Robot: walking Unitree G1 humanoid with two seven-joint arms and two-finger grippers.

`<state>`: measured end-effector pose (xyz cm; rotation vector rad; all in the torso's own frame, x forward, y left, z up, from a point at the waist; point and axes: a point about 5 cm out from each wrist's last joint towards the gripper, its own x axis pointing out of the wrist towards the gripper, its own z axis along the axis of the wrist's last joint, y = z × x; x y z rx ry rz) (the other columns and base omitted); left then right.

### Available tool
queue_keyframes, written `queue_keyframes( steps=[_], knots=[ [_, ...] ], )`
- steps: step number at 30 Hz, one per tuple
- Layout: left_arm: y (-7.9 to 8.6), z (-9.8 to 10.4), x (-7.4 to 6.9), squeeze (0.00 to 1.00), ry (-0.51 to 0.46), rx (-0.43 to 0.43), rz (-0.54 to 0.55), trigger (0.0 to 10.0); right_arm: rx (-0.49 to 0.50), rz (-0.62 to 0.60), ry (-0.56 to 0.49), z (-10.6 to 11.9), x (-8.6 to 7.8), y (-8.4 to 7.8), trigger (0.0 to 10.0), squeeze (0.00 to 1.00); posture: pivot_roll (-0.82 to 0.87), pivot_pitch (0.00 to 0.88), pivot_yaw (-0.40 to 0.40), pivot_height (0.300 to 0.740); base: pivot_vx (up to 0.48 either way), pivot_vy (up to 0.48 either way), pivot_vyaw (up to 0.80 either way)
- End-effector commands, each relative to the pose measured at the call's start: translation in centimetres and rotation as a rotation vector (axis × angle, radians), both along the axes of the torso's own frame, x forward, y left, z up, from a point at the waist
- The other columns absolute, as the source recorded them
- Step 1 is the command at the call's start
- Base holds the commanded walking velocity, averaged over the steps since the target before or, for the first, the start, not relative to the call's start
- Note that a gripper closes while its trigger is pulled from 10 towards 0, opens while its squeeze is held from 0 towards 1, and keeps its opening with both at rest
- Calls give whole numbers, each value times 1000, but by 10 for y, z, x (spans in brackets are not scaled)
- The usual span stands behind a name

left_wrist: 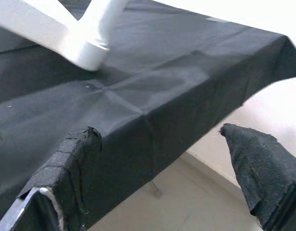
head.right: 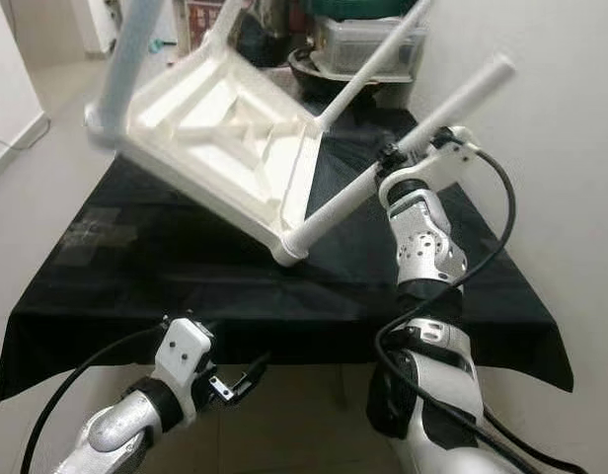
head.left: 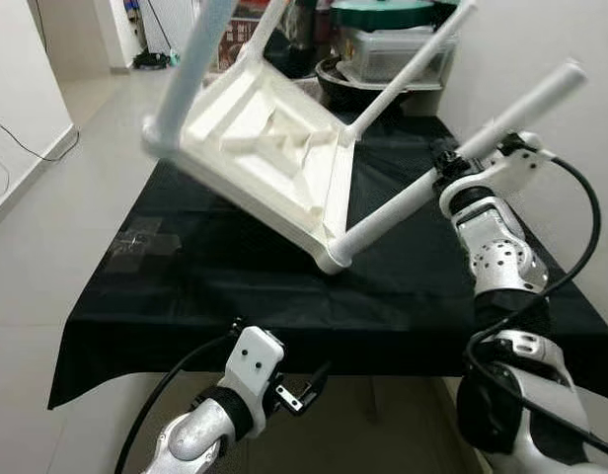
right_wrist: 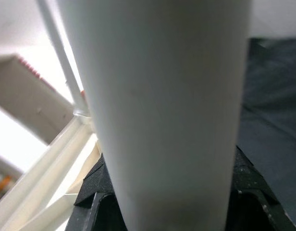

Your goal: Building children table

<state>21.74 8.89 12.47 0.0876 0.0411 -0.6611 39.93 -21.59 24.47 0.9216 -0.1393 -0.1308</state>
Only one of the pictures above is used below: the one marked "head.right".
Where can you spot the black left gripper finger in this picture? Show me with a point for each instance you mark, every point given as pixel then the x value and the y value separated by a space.
pixel 243 377

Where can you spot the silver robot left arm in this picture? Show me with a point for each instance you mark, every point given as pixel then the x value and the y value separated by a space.
pixel 126 434

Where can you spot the black tablecloth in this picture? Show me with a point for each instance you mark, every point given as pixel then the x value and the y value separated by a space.
pixel 195 291

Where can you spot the clear plastic storage box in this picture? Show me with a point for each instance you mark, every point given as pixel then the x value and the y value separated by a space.
pixel 353 47

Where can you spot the green round lid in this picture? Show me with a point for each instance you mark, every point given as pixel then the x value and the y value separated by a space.
pixel 363 8

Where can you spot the black plastic bag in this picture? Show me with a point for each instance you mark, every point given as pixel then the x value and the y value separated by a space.
pixel 269 39

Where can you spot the clear tape patch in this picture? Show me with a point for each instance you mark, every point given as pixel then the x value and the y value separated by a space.
pixel 95 235

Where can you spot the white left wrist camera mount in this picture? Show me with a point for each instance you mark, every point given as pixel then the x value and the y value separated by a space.
pixel 184 351

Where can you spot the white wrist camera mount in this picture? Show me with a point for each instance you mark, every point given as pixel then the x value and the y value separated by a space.
pixel 184 351
pixel 437 163

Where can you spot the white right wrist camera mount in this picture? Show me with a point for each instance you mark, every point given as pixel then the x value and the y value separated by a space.
pixel 437 163

